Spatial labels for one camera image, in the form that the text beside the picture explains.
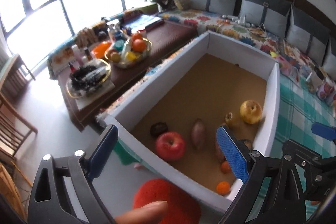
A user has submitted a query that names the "grey sofa cushion right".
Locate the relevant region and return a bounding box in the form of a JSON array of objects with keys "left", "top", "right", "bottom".
[{"left": 286, "top": 5, "right": 330, "bottom": 66}]

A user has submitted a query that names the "yellow apple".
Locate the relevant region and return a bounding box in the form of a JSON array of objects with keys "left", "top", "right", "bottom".
[{"left": 240, "top": 100, "right": 263, "bottom": 124}]

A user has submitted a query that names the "large brown sweet potato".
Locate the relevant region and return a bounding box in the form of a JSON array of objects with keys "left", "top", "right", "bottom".
[{"left": 215, "top": 123, "right": 253, "bottom": 162}]

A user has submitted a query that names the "small orange tangerine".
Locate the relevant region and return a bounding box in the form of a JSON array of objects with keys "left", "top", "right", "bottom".
[
  {"left": 216, "top": 181, "right": 231, "bottom": 196},
  {"left": 220, "top": 161, "right": 232, "bottom": 174}
]

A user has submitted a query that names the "orange plastic bowl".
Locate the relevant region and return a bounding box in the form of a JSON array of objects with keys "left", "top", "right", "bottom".
[{"left": 91, "top": 41, "right": 112, "bottom": 59}]

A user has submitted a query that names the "dark brown coffee table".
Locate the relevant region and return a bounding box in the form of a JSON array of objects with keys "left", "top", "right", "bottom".
[{"left": 57, "top": 20, "right": 198, "bottom": 131}]

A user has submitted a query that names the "red apple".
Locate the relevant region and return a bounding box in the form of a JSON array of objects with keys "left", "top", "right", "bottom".
[{"left": 155, "top": 132, "right": 186, "bottom": 162}]

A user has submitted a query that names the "gold tray with dark items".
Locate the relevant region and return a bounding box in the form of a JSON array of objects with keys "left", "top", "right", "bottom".
[{"left": 66, "top": 59, "right": 111, "bottom": 99}]

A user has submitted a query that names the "white cardboard box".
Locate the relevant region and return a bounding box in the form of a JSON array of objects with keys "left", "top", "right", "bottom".
[{"left": 102, "top": 32, "right": 280, "bottom": 212}]

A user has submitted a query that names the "red slipper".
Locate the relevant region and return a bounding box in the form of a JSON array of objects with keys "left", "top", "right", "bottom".
[{"left": 133, "top": 178, "right": 202, "bottom": 224}]

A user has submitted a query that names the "wooden chair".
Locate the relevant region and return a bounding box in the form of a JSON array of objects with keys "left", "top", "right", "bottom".
[{"left": 1, "top": 54, "right": 38, "bottom": 159}]

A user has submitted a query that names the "floral sofa cover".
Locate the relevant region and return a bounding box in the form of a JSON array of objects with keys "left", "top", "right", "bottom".
[{"left": 158, "top": 9, "right": 315, "bottom": 77}]

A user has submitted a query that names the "teal plaid cloth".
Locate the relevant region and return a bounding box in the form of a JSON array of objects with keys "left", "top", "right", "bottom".
[{"left": 270, "top": 75, "right": 335, "bottom": 158}]

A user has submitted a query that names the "grey sofa cushion middle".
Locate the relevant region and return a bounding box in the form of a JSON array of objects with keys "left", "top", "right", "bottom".
[{"left": 239, "top": 0, "right": 291, "bottom": 38}]

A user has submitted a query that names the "small brown sweet potato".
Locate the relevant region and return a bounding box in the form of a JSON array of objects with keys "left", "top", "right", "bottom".
[{"left": 190, "top": 119, "right": 206, "bottom": 151}]

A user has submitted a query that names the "gold fruit bowl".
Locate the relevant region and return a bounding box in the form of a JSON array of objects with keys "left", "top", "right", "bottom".
[{"left": 104, "top": 33, "right": 152, "bottom": 69}]

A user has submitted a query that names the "bare finger tip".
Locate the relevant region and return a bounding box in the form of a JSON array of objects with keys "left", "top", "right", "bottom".
[{"left": 115, "top": 201, "right": 169, "bottom": 224}]

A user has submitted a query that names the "dark mangosteen fruit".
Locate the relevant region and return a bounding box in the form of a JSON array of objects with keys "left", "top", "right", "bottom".
[{"left": 150, "top": 122, "right": 169, "bottom": 139}]

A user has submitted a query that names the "red labelled tin can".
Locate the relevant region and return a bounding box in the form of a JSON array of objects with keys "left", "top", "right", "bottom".
[{"left": 317, "top": 78, "right": 335, "bottom": 101}]

